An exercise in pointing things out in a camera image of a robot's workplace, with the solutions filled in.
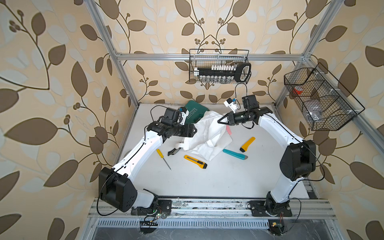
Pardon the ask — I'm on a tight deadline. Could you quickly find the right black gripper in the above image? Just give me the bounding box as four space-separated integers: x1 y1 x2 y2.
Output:
218 111 250 126

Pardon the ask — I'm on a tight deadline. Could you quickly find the white printed tote bag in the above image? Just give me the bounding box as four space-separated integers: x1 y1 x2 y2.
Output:
178 111 233 162

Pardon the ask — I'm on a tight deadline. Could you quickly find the small yellow utility knife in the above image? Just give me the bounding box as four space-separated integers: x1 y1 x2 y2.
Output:
240 137 256 153

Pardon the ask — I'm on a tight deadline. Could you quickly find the yellow black utility knife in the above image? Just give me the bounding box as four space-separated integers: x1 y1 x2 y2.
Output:
184 155 208 169

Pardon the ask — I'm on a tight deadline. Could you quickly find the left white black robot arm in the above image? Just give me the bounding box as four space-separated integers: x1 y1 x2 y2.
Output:
98 121 198 215

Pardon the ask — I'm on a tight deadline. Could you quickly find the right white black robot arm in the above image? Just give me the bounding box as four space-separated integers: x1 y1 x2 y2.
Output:
218 107 317 216

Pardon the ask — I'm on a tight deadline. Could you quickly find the black grey utility knife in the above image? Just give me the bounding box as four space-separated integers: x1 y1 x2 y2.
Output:
168 148 181 156

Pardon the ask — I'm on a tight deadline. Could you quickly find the green plastic tool case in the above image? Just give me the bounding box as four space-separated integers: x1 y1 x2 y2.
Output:
185 101 210 124

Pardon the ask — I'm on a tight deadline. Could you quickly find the black socket bit set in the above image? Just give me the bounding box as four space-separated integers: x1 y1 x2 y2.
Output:
192 63 252 84

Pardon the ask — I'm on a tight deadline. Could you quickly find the red small item in basket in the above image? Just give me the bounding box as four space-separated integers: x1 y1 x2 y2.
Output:
293 86 304 96

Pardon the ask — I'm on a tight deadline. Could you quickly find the clear plastic bag in basket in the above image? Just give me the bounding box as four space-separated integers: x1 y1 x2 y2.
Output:
304 100 324 121

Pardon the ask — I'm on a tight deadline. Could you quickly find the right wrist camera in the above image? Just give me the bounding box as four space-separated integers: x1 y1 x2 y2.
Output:
223 94 260 113

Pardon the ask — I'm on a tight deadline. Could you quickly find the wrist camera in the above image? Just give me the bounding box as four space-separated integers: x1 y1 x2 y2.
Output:
223 94 260 113
162 107 189 126

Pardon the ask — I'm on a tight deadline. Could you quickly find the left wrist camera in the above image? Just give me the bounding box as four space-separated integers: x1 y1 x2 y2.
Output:
162 107 189 126

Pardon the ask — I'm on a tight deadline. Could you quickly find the yellow handle screwdriver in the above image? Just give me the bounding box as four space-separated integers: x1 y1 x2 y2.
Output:
156 149 171 170

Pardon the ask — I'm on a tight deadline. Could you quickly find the black wire basket centre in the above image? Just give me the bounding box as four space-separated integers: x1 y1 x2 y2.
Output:
188 48 252 85

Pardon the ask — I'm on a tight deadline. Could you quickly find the black wire basket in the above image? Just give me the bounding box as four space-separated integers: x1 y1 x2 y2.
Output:
284 63 365 131
188 48 252 85

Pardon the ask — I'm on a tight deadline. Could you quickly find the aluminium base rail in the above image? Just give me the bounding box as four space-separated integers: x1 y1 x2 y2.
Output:
87 197 337 220

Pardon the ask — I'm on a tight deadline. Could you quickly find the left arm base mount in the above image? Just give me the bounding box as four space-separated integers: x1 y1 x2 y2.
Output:
131 199 172 218

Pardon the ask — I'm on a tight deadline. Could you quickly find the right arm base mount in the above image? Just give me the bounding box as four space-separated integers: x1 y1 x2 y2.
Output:
248 199 293 217

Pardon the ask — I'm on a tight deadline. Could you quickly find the black wire basket right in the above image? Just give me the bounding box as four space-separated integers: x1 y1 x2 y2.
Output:
284 63 365 131

